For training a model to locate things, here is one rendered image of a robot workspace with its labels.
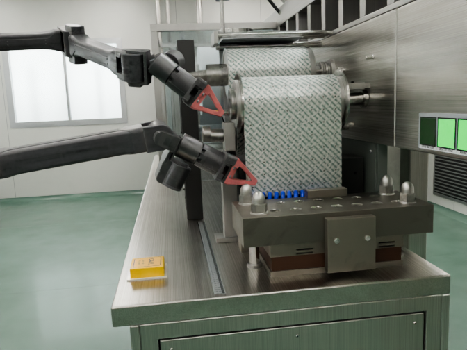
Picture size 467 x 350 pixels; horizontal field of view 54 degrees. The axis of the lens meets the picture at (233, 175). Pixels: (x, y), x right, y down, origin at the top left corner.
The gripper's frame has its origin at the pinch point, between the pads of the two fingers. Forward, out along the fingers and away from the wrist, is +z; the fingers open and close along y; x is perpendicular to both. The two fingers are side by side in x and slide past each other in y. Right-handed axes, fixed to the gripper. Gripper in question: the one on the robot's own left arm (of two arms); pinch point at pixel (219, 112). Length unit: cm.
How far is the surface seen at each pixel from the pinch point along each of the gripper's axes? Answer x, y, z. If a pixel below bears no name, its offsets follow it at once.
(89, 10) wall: 38, -538, -200
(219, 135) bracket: -4.6, -1.3, 3.4
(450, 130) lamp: 20, 37, 32
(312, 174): 1.6, 5.6, 26.4
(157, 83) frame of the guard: 0, -94, -26
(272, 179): -5.2, 5.9, 19.3
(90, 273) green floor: -141, -239, 6
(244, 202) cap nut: -13.2, 14.2, 15.7
